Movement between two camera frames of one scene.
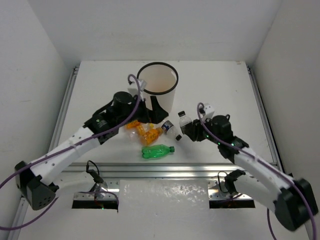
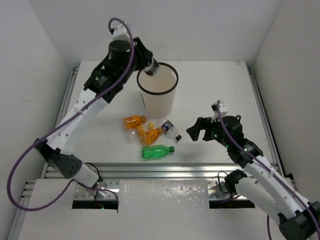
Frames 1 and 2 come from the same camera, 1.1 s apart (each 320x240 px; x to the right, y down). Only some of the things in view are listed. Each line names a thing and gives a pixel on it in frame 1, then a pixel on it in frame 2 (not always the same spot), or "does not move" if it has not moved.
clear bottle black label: (186, 125) to (152, 69)
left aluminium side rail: (55, 137) does not move
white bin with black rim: (161, 79) does not move
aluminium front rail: (157, 170) does not move
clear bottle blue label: (168, 128) does not move
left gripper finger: (155, 112) to (145, 55)
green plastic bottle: (156, 151) does not move
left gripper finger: (159, 114) to (140, 63)
